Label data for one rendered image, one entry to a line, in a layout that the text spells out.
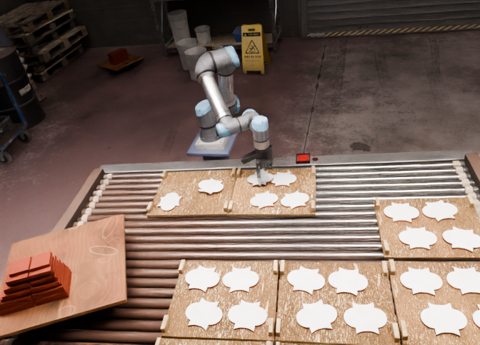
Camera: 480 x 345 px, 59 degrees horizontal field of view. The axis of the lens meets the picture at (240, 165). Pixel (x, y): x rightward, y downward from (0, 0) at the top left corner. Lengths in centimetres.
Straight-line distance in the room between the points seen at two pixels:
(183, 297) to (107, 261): 35
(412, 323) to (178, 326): 82
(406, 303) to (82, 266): 125
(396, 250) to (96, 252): 123
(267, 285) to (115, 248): 66
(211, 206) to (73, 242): 65
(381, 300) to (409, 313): 10
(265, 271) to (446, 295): 66
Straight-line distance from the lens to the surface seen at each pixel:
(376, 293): 170
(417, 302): 170
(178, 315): 171
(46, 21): 734
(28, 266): 174
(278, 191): 211
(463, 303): 173
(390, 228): 193
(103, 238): 196
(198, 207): 210
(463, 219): 203
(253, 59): 564
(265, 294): 169
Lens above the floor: 228
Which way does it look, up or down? 35 degrees down
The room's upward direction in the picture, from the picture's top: 10 degrees counter-clockwise
